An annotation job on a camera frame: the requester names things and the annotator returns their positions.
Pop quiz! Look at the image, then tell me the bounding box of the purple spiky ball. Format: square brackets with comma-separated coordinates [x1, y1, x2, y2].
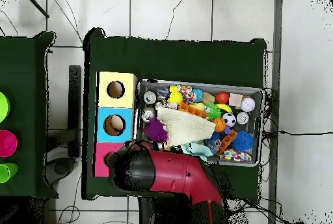
[144, 117, 169, 143]

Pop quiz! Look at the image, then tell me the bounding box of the cream knitted cloth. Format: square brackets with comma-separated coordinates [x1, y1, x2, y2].
[155, 105, 217, 147]

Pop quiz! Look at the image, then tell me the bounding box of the wooden box with three holes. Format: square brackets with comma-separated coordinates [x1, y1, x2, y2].
[92, 71, 138, 178]

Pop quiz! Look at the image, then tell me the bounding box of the yellow smooth ball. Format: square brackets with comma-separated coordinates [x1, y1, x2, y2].
[167, 91, 184, 105]

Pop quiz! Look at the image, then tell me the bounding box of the green spiky ball with eyes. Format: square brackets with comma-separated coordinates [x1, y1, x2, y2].
[205, 102, 222, 121]

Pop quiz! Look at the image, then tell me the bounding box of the dark green table cloth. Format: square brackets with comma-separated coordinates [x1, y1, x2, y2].
[0, 31, 59, 199]
[81, 27, 267, 205]

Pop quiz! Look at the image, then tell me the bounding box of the small orange basketball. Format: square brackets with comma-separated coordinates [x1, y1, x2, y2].
[212, 117, 227, 133]

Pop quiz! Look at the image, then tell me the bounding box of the orange red ball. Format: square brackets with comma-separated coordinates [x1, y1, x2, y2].
[215, 91, 230, 105]

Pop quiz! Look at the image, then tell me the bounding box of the small soccer ball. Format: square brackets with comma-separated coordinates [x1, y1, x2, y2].
[221, 112, 237, 128]

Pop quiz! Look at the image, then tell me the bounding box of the blue spiky ball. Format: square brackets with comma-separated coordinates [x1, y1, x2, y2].
[230, 130, 254, 153]

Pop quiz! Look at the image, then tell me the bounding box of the small white baseball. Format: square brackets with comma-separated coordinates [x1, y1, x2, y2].
[240, 96, 256, 113]

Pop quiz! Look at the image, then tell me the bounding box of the black upright panel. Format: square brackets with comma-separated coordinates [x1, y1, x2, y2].
[68, 64, 82, 158]

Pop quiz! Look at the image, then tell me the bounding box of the grey stand foot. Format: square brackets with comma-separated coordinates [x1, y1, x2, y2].
[45, 157, 77, 186]

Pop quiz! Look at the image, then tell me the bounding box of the pink plastic cup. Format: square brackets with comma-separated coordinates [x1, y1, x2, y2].
[0, 129, 19, 158]

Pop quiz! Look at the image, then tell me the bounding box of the neon green plastic cup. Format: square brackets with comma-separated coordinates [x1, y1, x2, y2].
[0, 91, 11, 124]
[0, 162, 20, 184]

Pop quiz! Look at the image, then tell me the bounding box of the black pole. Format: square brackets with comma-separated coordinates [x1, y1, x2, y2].
[21, 0, 50, 19]

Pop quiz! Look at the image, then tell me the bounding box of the shallow wire mesh bin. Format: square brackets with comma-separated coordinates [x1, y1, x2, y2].
[135, 78, 264, 167]

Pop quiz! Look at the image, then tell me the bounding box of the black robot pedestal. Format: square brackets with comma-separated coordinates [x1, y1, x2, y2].
[137, 196, 157, 224]

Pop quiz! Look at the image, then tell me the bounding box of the black floor cable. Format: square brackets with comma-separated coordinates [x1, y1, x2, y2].
[261, 130, 333, 137]

